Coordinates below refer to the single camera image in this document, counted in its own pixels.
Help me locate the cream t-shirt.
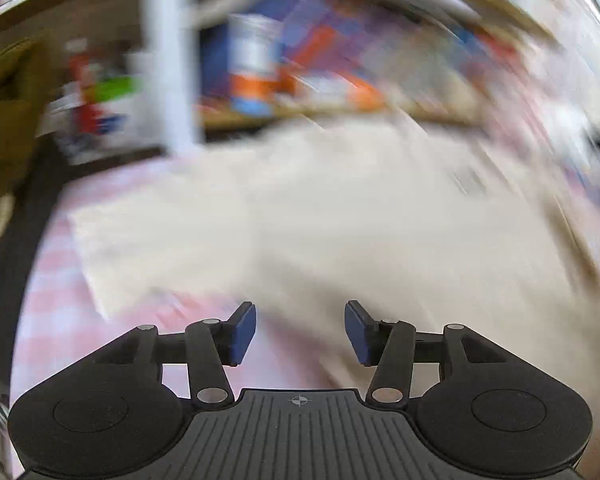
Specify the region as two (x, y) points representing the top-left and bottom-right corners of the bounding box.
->
(71, 119), (600, 392)

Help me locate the pink checkered table mat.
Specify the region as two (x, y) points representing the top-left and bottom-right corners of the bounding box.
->
(9, 158), (329, 402)

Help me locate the wooden shelf board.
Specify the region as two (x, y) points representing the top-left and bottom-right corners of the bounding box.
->
(198, 101), (484, 132)

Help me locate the row of colourful books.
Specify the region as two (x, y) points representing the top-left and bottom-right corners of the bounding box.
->
(196, 0), (556, 112)

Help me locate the white orange usmile box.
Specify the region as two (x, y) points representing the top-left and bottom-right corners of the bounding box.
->
(228, 14), (280, 115)

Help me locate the olive green garment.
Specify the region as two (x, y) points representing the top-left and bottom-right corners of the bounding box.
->
(0, 38), (56, 196)

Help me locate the white shelf post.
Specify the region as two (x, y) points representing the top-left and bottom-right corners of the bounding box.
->
(140, 0), (201, 157)

